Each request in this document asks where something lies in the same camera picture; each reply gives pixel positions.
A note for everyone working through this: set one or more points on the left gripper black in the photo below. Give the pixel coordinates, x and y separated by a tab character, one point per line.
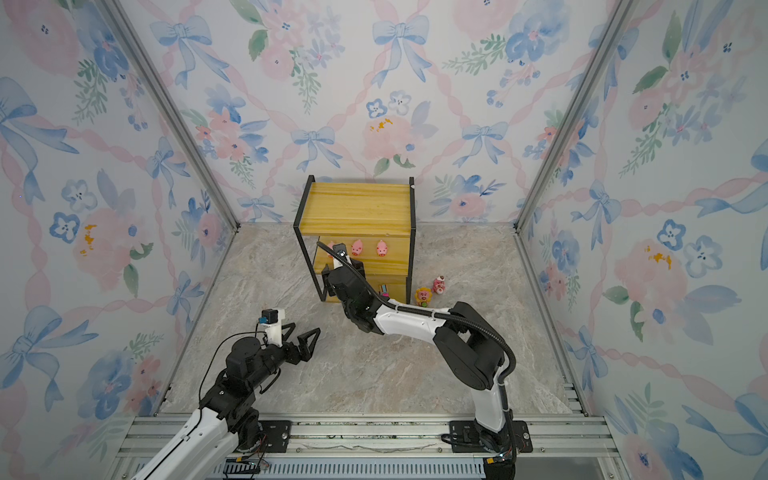
303	351

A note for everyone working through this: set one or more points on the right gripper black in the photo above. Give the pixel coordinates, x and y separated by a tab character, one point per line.
329	280

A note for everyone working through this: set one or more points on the pink pig toy front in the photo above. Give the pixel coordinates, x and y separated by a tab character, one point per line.
357	247

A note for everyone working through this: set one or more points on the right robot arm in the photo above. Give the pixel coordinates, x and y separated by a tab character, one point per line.
473	350

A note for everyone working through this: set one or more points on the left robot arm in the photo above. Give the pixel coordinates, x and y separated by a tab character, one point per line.
226	421

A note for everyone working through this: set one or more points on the pink bear toy yellow petals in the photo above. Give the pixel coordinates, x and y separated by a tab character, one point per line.
423	296

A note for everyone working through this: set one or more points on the pink bear toy with cherry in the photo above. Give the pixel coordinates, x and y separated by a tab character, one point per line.
439	285

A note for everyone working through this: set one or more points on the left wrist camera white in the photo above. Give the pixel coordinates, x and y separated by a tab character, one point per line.
271	321

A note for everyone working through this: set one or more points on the wooden shelf black metal frame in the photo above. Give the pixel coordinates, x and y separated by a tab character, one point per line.
376	223

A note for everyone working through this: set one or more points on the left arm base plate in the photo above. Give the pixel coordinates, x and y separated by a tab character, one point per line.
270	436

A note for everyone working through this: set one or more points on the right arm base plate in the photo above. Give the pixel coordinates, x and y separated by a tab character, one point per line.
471	437

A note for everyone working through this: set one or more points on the aluminium corner post left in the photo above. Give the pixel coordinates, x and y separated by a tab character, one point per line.
118	21

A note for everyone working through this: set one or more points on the aluminium corner post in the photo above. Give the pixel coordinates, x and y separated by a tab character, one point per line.
614	28
118	21

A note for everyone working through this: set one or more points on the aluminium corner post right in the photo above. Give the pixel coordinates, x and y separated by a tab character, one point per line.
614	28

